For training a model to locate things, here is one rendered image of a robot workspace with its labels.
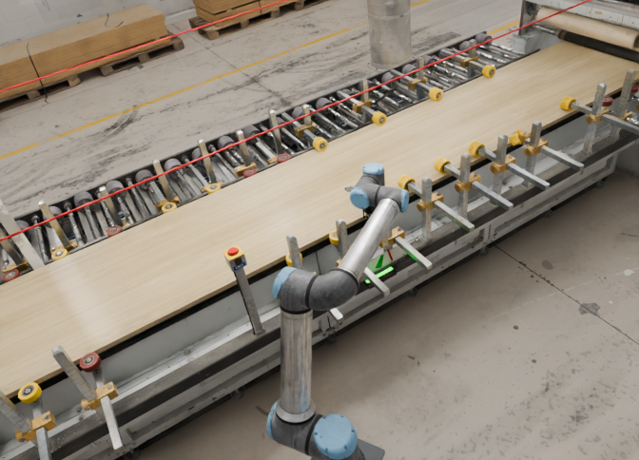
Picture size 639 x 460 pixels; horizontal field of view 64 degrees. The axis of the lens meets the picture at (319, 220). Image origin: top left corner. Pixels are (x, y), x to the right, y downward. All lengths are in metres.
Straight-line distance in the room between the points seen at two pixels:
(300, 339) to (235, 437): 1.36
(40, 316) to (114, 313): 0.37
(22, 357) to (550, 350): 2.71
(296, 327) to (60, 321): 1.30
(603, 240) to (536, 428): 1.55
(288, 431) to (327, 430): 0.15
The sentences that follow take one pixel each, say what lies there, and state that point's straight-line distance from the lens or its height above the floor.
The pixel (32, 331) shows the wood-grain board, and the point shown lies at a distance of 2.74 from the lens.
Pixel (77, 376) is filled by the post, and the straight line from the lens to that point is 2.29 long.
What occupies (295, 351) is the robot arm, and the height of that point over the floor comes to 1.17.
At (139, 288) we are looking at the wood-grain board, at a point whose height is 0.90.
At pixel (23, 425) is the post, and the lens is 2.42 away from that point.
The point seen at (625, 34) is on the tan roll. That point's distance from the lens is 4.23.
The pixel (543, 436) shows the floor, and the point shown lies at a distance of 3.02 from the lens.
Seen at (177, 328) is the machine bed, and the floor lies 0.76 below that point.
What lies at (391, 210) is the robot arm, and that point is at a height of 1.37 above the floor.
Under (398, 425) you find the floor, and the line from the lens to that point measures 2.96.
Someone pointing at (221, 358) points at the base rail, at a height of 0.70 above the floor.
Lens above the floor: 2.62
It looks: 40 degrees down
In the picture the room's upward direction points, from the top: 10 degrees counter-clockwise
